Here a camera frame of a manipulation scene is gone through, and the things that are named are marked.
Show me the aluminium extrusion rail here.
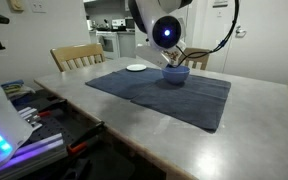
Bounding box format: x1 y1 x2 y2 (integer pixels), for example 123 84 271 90
0 132 68 180

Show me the white door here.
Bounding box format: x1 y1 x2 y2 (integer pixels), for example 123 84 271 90
222 0 288 86

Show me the black perforated mounting board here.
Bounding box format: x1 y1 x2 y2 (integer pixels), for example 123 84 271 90
12 89 102 149

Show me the door sign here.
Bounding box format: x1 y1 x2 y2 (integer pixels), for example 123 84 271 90
212 0 229 8

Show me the white double wall switch plate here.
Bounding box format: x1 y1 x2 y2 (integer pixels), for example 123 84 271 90
29 0 48 14

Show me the black clamp orange handle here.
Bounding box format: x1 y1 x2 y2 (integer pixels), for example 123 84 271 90
66 120 106 155
36 98 68 118

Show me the blue plastic bowl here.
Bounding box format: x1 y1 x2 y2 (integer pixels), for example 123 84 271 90
161 64 191 85

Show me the beige wall thermostat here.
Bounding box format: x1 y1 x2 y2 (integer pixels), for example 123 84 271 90
9 0 25 12

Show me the beige folded cloth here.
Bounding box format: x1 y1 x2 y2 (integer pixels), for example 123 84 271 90
6 84 37 101

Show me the microwave oven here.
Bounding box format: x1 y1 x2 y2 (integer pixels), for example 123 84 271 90
124 17 134 31

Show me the light wooden slat-back chair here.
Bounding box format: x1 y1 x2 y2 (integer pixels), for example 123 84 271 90
49 42 107 73
180 47 212 71

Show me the white kitchen stove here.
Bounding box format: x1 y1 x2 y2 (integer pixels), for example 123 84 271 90
95 18 127 60

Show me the blue folded cloth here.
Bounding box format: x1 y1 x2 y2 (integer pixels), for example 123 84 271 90
0 78 25 90

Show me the grey kitchen base cabinet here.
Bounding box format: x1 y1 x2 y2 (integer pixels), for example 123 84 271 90
117 31 137 58

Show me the small white plate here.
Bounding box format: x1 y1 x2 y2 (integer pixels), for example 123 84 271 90
126 63 148 72

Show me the black robot cable blue connector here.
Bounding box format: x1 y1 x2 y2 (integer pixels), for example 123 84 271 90
176 0 241 68

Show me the silver door lever handle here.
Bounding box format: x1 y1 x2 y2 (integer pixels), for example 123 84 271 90
235 25 247 38

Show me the dark blue cloth towel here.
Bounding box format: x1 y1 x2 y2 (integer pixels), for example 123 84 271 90
130 71 232 132
84 67 163 100

